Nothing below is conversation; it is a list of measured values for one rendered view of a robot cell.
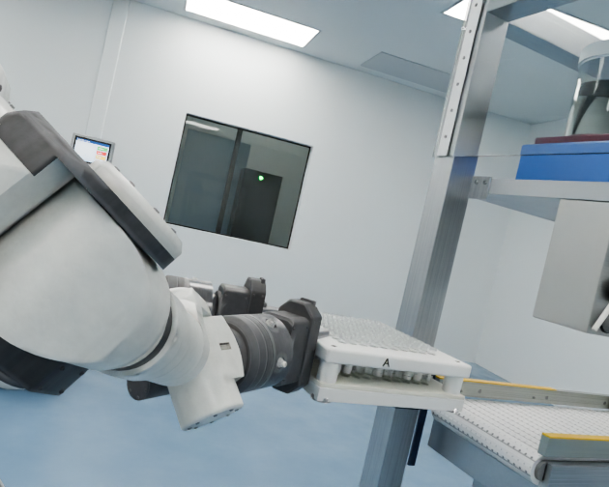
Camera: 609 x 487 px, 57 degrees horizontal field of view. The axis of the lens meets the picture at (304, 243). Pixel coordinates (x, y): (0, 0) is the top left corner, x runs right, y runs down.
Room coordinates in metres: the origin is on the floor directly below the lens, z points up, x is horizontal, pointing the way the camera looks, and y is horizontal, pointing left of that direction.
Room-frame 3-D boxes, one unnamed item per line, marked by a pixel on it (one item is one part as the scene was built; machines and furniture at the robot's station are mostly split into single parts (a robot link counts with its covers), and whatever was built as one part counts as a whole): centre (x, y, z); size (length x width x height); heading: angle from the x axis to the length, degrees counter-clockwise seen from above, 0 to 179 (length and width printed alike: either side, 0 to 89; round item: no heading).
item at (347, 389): (0.87, -0.12, 0.96); 0.24 x 0.24 x 0.02; 26
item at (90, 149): (3.25, 1.32, 1.07); 0.23 x 0.10 x 0.62; 106
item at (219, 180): (5.90, 0.81, 1.43); 1.38 x 0.01 x 1.16; 106
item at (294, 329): (0.69, 0.01, 1.00); 0.12 x 0.10 x 0.13; 148
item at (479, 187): (1.09, -0.31, 1.31); 0.05 x 0.01 x 0.04; 26
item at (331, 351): (0.87, -0.12, 1.00); 0.25 x 0.24 x 0.02; 26
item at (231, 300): (0.85, 0.10, 1.00); 0.12 x 0.10 x 0.13; 108
